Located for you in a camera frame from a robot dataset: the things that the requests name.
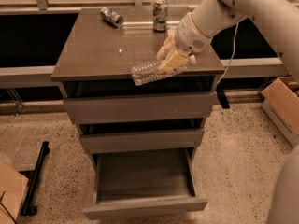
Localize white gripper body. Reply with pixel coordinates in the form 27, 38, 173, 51
175, 12, 211, 53

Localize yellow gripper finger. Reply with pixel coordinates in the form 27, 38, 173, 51
156, 35, 176, 61
158, 49, 190, 72

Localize clear plastic water bottle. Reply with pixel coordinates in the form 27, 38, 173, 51
131, 55, 196, 86

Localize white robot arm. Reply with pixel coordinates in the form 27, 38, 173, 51
156, 0, 299, 224

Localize grey drawer cabinet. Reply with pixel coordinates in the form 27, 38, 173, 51
50, 6, 226, 221

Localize top drawer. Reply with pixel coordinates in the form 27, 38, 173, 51
64, 77, 216, 124

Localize drawer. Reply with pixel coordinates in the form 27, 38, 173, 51
64, 77, 216, 124
83, 148, 207, 220
80, 118, 204, 154

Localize middle drawer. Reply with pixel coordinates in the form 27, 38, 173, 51
80, 118, 204, 154

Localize bottom drawer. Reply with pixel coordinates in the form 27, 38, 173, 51
83, 148, 207, 220

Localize upright green soda can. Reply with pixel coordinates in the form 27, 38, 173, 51
153, 0, 168, 32

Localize lying silver soda can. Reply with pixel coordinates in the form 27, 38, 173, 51
100, 7, 123, 28

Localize brown cardboard box right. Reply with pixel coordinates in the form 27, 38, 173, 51
262, 77, 299, 147

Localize black metal bar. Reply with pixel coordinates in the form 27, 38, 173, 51
21, 141, 50, 216

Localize wooden board left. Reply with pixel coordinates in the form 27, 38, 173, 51
0, 161, 28, 224

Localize white power cable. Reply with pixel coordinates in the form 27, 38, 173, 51
216, 21, 240, 86

